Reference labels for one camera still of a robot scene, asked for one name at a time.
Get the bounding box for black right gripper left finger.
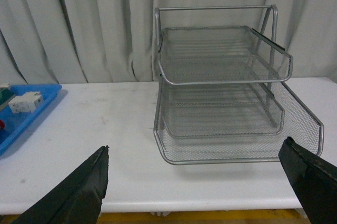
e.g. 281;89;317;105
13;146;109;223

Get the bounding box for red emergency stop button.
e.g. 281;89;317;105
0;120;6;130

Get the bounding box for silver metal rack frame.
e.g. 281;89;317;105
153;4;279;127

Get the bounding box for blue plastic tray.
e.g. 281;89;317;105
1;84;62;155

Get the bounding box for white circuit breaker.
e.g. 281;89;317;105
8;92;44;113

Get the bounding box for grey curtain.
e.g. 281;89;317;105
1;0;336;84

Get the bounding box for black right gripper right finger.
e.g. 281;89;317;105
279;137;336;223

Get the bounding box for green knife switch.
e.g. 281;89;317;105
0;83;15;111

